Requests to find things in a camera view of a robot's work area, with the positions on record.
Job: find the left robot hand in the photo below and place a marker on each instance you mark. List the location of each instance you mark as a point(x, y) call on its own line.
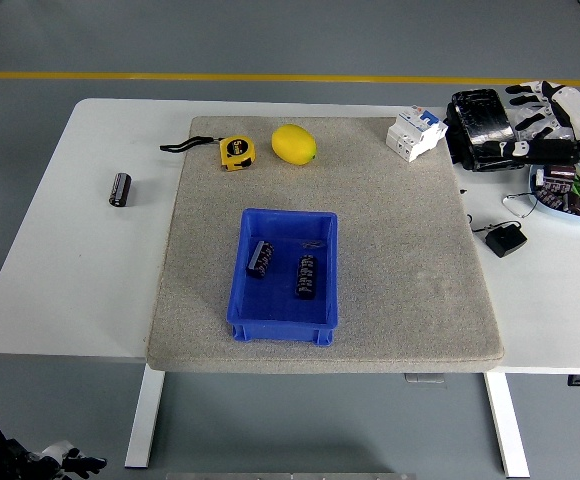
point(75, 460)

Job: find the black cylindrical battery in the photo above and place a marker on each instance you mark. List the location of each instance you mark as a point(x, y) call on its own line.
point(306, 277)
point(560, 174)
point(554, 196)
point(261, 260)
point(120, 190)

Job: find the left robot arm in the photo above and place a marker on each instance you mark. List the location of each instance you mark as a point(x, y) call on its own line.
point(5, 460)

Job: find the blue plastic box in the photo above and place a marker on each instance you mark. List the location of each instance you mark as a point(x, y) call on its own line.
point(280, 307)

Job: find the clear bag of metal washers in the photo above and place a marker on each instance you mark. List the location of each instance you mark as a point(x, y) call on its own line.
point(565, 134)

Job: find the light blue bowl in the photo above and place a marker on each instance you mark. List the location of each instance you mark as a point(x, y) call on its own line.
point(536, 176)

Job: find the white table leg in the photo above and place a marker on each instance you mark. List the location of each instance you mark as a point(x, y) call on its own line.
point(144, 420)
point(507, 425)

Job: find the glossy black case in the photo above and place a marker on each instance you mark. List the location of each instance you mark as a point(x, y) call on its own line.
point(480, 120)

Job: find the white circuit breaker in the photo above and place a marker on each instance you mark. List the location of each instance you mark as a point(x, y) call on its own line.
point(412, 135)

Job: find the grey-brown felt mat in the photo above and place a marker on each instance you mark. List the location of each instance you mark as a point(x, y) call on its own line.
point(395, 310)

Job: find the yellow lemon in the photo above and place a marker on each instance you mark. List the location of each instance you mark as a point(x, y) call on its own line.
point(294, 144)

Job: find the grey under-table bracket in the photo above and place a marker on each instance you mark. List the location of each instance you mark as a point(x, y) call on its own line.
point(424, 378)

